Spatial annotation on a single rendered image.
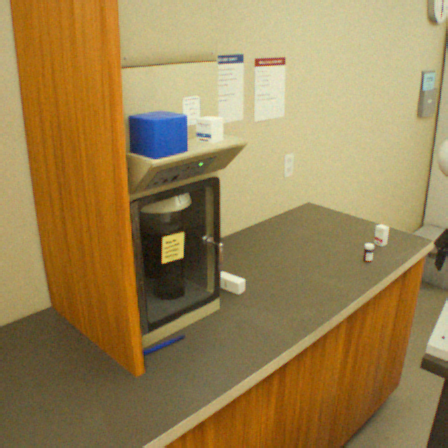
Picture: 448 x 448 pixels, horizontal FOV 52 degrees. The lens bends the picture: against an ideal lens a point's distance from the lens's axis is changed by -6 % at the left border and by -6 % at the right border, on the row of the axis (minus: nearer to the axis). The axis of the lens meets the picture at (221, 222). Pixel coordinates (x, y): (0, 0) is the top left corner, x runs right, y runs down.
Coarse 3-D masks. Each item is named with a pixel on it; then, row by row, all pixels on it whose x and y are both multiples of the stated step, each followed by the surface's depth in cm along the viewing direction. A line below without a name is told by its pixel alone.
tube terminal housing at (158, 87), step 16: (160, 64) 116; (176, 64) 118; (192, 64) 122; (208, 64) 125; (128, 80) 110; (144, 80) 113; (160, 80) 116; (176, 80) 119; (192, 80) 123; (208, 80) 127; (128, 96) 111; (144, 96) 114; (160, 96) 117; (176, 96) 121; (208, 96) 129; (128, 112) 112; (144, 112) 115; (176, 112) 122; (208, 112) 130; (128, 128) 113; (192, 128) 128; (128, 144) 115; (208, 176) 137; (144, 192) 122; (208, 304) 152; (176, 320) 143; (192, 320) 148; (144, 336) 135; (160, 336) 140
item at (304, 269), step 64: (256, 256) 192; (320, 256) 191; (384, 256) 191; (64, 320) 149; (256, 320) 150; (320, 320) 149; (0, 384) 120; (64, 384) 121; (128, 384) 122; (192, 384) 122
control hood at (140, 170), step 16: (192, 144) 122; (208, 144) 122; (224, 144) 122; (240, 144) 126; (128, 160) 113; (144, 160) 109; (160, 160) 109; (176, 160) 112; (192, 160) 117; (224, 160) 130; (128, 176) 115; (144, 176) 111; (128, 192) 117
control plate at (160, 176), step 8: (200, 160) 120; (208, 160) 123; (168, 168) 113; (176, 168) 116; (184, 168) 119; (192, 168) 122; (200, 168) 125; (160, 176) 115; (168, 176) 118; (192, 176) 128; (152, 184) 117; (160, 184) 120
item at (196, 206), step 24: (168, 192) 126; (192, 192) 132; (216, 192) 139; (144, 216) 123; (168, 216) 129; (192, 216) 135; (216, 216) 142; (144, 240) 125; (192, 240) 137; (216, 240) 144; (144, 264) 127; (168, 264) 133; (192, 264) 140; (216, 264) 147; (144, 288) 129; (168, 288) 136; (192, 288) 143; (216, 288) 150; (168, 312) 138; (192, 312) 145
